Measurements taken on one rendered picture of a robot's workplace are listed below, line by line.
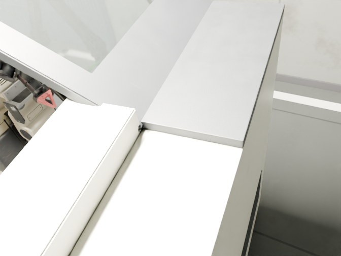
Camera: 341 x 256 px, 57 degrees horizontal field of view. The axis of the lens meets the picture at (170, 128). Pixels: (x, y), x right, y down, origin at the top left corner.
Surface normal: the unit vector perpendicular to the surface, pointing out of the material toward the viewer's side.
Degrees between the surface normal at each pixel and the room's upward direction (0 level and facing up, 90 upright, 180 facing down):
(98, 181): 90
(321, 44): 90
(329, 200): 0
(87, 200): 90
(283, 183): 0
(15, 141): 90
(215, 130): 0
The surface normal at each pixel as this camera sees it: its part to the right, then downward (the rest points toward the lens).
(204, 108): -0.15, -0.68
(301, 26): -0.46, 0.69
